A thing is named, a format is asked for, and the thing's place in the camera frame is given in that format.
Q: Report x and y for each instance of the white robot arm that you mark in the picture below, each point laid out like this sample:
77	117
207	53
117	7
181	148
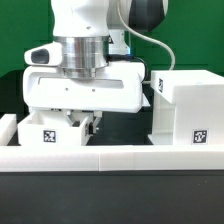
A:
82	72

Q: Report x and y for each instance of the white drawer cabinet box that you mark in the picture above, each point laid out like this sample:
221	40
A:
188	107

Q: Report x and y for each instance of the white fence wall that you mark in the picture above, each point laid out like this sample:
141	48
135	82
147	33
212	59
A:
103	158

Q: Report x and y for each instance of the white front drawer tray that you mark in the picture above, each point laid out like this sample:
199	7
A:
50	128

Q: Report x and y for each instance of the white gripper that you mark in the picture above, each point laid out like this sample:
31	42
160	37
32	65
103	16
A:
116	87

